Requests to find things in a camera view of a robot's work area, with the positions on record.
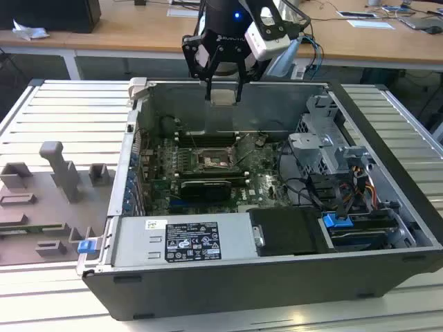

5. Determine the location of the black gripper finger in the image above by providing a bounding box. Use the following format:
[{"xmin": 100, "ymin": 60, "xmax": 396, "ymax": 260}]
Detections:
[
  {"xmin": 235, "ymin": 48, "xmax": 260, "ymax": 103},
  {"xmin": 181, "ymin": 33, "xmax": 222, "ymax": 102}
]

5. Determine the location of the silver-topped CPU chip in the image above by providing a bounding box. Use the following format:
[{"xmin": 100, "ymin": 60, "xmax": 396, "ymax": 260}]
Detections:
[{"xmin": 210, "ymin": 89, "xmax": 238, "ymax": 107}]

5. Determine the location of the black RAM slot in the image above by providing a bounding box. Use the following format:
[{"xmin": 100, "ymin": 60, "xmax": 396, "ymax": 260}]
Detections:
[
  {"xmin": 176, "ymin": 174, "xmax": 251, "ymax": 183},
  {"xmin": 178, "ymin": 133, "xmax": 242, "ymax": 141},
  {"xmin": 176, "ymin": 169, "xmax": 250, "ymax": 178},
  {"xmin": 178, "ymin": 140, "xmax": 242, "ymax": 147}
]

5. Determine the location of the CPU socket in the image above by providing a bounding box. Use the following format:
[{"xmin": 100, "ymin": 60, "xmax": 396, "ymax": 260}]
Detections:
[{"xmin": 194, "ymin": 147, "xmax": 239, "ymax": 174}]

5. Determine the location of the wooden desk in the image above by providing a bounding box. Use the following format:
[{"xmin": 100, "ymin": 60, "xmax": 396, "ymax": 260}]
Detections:
[{"xmin": 0, "ymin": 0, "xmax": 443, "ymax": 82}]

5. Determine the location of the light grey case latch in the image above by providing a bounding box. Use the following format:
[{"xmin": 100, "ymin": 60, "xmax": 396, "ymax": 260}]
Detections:
[{"xmin": 127, "ymin": 76, "xmax": 150, "ymax": 102}]

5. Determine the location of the green motherboard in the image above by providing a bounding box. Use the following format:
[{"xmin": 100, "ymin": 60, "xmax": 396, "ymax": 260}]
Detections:
[{"xmin": 138, "ymin": 133, "xmax": 302, "ymax": 215}]

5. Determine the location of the grey metal drive cage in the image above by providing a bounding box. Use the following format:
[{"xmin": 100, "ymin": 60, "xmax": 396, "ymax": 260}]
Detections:
[{"xmin": 286, "ymin": 93, "xmax": 379, "ymax": 176}]

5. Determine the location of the black graphics card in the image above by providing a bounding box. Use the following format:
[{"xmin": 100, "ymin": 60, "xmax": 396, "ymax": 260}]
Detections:
[{"xmin": 152, "ymin": 178, "xmax": 233, "ymax": 204}]

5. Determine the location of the flat tablet on desk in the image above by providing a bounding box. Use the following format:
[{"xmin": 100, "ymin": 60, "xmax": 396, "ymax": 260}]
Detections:
[{"xmin": 336, "ymin": 10, "xmax": 380, "ymax": 19}]

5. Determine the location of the white paper sheet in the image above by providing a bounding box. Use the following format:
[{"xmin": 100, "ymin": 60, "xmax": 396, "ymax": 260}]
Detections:
[{"xmin": 346, "ymin": 19, "xmax": 395, "ymax": 30}]

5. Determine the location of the black box on desk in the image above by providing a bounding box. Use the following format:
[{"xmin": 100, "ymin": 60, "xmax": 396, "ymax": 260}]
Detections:
[{"xmin": 0, "ymin": 0, "xmax": 102, "ymax": 34}]

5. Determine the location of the crumpled white paper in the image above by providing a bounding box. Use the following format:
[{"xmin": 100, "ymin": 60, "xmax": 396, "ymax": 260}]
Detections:
[{"xmin": 12, "ymin": 19, "xmax": 50, "ymax": 42}]

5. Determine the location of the black plastic shroud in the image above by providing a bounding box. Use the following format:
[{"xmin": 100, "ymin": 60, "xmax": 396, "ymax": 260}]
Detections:
[{"xmin": 248, "ymin": 207, "xmax": 329, "ymax": 257}]

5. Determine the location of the hard disk in blue carrier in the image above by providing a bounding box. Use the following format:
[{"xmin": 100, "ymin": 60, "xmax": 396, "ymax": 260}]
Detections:
[{"xmin": 320, "ymin": 211, "xmax": 399, "ymax": 254}]

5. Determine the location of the grey laptop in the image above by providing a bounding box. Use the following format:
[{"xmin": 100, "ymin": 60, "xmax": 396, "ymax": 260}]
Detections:
[{"xmin": 397, "ymin": 15, "xmax": 443, "ymax": 33}]

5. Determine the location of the grey power supply box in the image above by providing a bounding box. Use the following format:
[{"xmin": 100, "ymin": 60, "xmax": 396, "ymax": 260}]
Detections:
[{"xmin": 110, "ymin": 212, "xmax": 266, "ymax": 268}]

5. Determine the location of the grey-brown parts rack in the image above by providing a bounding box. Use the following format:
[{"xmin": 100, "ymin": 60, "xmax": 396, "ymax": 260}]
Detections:
[{"xmin": 0, "ymin": 140, "xmax": 117, "ymax": 267}]

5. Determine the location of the black and grey PC case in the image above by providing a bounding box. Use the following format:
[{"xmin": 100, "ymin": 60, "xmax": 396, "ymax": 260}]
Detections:
[{"xmin": 76, "ymin": 76, "xmax": 443, "ymax": 321}]

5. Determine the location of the green RAM stick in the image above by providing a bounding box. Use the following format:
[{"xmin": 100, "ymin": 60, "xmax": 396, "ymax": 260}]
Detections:
[{"xmin": 0, "ymin": 224, "xmax": 66, "ymax": 234}]

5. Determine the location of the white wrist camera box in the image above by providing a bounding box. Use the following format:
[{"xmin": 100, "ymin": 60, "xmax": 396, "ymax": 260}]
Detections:
[{"xmin": 244, "ymin": 6, "xmax": 291, "ymax": 60}]

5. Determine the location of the blue hanging cable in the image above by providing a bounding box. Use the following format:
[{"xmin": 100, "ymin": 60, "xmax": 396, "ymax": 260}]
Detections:
[{"xmin": 299, "ymin": 33, "xmax": 326, "ymax": 75}]

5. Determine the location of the black disk wire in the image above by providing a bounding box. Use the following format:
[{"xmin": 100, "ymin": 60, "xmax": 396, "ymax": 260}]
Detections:
[{"xmin": 309, "ymin": 172, "xmax": 350, "ymax": 221}]

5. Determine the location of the orange and yellow wire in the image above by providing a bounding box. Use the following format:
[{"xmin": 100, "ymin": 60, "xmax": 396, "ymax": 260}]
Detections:
[{"xmin": 349, "ymin": 165, "xmax": 379, "ymax": 209}]

